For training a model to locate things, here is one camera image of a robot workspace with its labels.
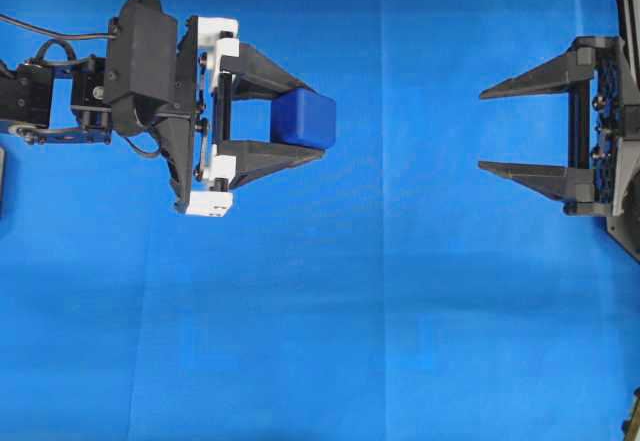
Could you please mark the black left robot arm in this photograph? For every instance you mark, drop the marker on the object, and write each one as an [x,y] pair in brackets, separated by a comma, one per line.
[57,97]

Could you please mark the yellowish object at right edge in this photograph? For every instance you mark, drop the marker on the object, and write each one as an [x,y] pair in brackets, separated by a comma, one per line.
[630,426]

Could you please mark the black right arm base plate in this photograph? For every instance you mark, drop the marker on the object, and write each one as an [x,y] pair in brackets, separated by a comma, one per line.
[624,230]

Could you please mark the black aluminium frame rail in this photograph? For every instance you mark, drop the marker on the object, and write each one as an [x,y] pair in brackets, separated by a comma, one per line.
[628,14]

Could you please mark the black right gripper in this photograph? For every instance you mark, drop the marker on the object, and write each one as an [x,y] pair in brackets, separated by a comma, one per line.
[601,75]

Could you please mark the blue table cloth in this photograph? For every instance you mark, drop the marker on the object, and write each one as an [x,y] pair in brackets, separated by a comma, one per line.
[390,291]

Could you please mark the dark object at left edge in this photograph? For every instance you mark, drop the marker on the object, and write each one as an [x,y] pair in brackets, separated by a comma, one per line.
[3,161]

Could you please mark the blue cube block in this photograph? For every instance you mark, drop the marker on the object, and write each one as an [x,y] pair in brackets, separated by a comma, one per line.
[303,118]

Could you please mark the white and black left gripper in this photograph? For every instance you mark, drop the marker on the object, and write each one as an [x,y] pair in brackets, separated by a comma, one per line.
[226,70]

